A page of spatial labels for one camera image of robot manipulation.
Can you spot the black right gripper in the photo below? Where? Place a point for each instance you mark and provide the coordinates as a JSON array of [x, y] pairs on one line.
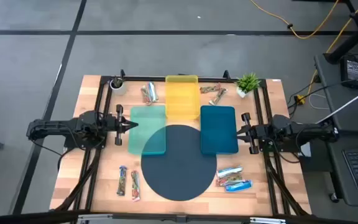
[[253, 133]]

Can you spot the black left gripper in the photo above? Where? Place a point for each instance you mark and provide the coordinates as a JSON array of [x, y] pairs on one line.
[[119, 124]]

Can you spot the brown granola bar blue end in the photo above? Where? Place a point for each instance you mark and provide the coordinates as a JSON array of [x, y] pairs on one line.
[[122, 182]]

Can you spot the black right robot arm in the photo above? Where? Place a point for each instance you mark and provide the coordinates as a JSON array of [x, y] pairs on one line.
[[291, 129]]

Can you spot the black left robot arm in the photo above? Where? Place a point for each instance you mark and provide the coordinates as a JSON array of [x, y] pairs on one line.
[[57, 127]]

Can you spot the white blue granola bar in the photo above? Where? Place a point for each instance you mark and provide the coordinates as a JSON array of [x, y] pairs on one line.
[[228, 171]]

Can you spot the blue silver granola bar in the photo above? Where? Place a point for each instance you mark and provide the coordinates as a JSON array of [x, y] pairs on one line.
[[153, 91]]

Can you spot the brown silver granola bar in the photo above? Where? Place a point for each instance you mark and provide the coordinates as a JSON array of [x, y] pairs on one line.
[[218, 96]]

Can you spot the red green brown granola bar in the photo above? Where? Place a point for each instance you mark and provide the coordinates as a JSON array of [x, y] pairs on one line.
[[229, 180]]

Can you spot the bright blue granola bar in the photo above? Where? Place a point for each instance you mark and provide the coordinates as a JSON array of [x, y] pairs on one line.
[[238, 186]]

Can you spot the translucent green plastic bin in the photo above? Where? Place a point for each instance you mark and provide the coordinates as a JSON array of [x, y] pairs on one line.
[[145, 130]]

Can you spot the blue plastic bin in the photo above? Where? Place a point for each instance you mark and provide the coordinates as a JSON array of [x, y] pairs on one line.
[[219, 130]]

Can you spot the small plant in grey pot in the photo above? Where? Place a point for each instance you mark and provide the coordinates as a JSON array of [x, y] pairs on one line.
[[118, 88]]

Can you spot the green plant in white pot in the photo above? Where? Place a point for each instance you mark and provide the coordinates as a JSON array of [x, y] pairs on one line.
[[247, 82]]

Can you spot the translucent yellow plastic bin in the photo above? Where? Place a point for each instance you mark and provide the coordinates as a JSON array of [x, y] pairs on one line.
[[182, 96]]

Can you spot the round dark woven mat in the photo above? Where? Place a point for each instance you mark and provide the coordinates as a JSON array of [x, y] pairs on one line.
[[179, 168]]

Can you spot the yellow power plug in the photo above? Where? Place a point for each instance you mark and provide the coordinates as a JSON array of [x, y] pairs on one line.
[[299, 99]]

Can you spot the grey desk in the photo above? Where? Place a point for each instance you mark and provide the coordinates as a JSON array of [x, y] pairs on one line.
[[337, 174]]

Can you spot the white rod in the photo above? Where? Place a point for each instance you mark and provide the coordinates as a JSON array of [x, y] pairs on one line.
[[353, 100]]

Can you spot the black power adapter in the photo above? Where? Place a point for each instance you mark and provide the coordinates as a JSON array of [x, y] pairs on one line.
[[351, 71]]

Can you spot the black stand leg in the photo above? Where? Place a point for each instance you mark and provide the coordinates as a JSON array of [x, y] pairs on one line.
[[353, 39]]

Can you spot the black aluminium table frame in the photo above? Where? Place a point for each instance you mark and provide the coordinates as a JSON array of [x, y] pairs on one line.
[[102, 90]]

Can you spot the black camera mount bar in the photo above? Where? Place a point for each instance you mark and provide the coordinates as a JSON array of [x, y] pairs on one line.
[[42, 217]]

